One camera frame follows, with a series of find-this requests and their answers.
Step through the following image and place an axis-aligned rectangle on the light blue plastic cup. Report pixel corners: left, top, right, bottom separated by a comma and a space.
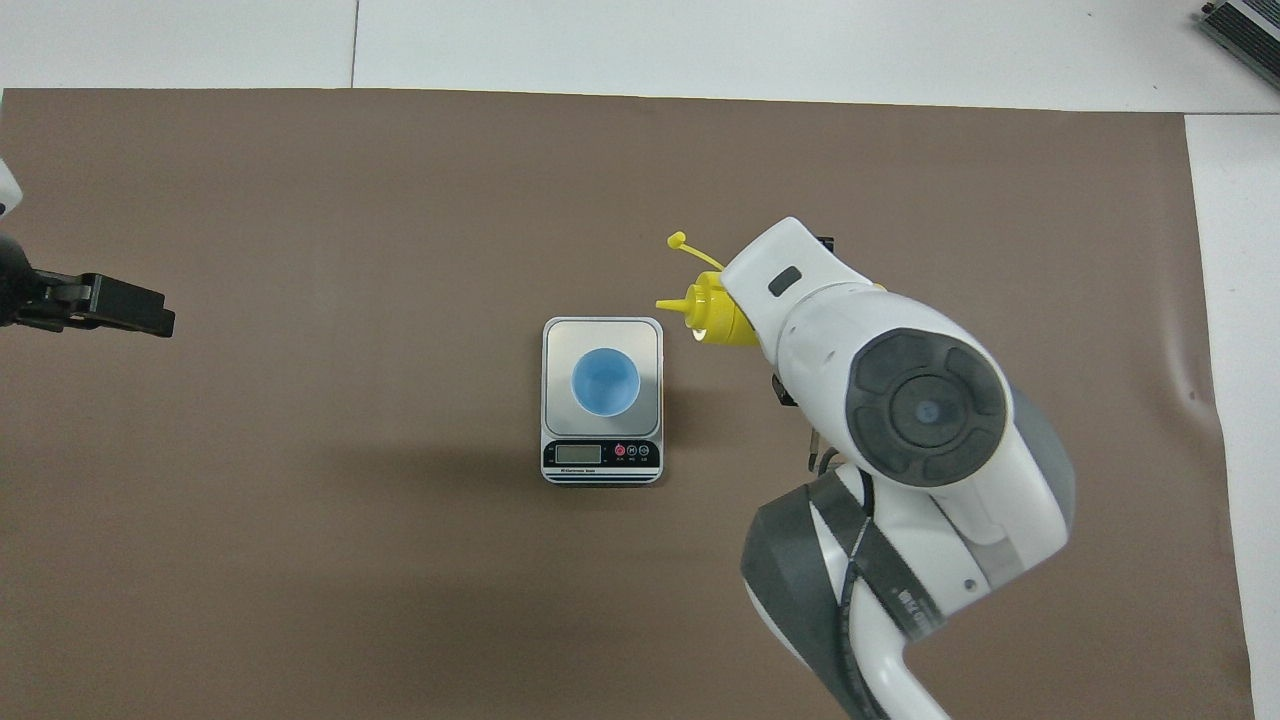
570, 347, 641, 418

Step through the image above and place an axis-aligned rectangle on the brown paper table mat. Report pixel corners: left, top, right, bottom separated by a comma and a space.
0, 88, 1256, 720

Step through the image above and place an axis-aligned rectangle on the yellow squeeze bottle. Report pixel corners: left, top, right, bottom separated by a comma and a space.
655, 232, 886, 348

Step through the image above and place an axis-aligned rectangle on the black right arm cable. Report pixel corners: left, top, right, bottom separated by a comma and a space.
806, 430, 896, 720

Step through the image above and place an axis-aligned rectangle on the silver digital kitchen scale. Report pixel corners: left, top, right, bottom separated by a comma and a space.
541, 317, 665, 487

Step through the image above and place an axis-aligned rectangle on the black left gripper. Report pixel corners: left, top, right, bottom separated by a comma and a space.
0, 235, 176, 338

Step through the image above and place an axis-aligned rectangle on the grey finned metal box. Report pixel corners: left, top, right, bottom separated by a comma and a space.
1198, 0, 1280, 94

